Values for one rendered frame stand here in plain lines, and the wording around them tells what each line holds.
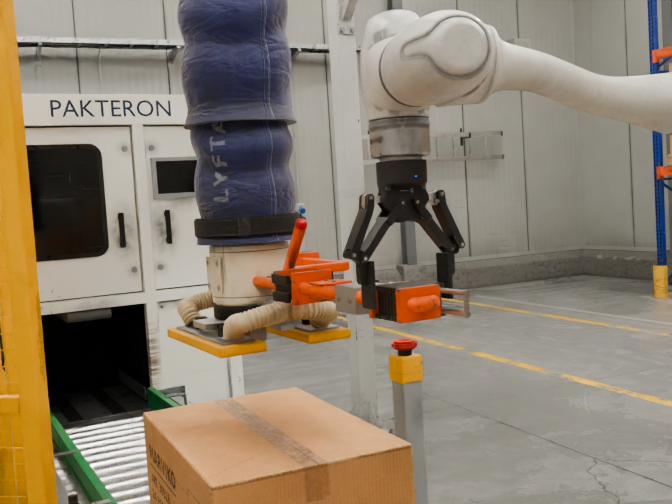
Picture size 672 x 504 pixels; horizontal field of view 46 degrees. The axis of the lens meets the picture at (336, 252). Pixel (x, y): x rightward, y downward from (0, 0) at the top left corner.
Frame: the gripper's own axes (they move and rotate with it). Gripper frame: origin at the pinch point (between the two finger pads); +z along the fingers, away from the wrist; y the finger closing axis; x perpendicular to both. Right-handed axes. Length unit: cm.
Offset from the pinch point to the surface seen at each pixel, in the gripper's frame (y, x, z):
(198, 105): 12, -56, -36
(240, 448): 11, -47, 33
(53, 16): -98, -901, -256
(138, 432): -8, -223, 75
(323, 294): 3.9, -20.5, 1.0
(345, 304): 3.9, -12.9, 2.0
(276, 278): 6.1, -35.3, -1.1
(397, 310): 4.8, 4.4, 1.3
